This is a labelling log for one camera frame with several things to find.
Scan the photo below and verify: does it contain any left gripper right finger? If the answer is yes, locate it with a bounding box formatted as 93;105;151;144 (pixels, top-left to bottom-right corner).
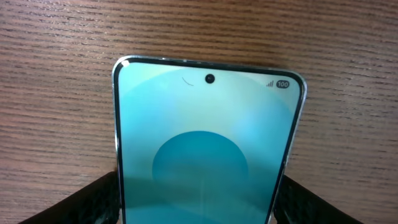
274;175;362;224

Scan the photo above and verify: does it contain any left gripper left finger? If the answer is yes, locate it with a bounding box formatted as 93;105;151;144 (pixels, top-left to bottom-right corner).
21;171;120;224

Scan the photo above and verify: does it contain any teal screen Galaxy smartphone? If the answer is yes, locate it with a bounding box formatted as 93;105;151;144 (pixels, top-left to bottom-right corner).
112;55;307;223

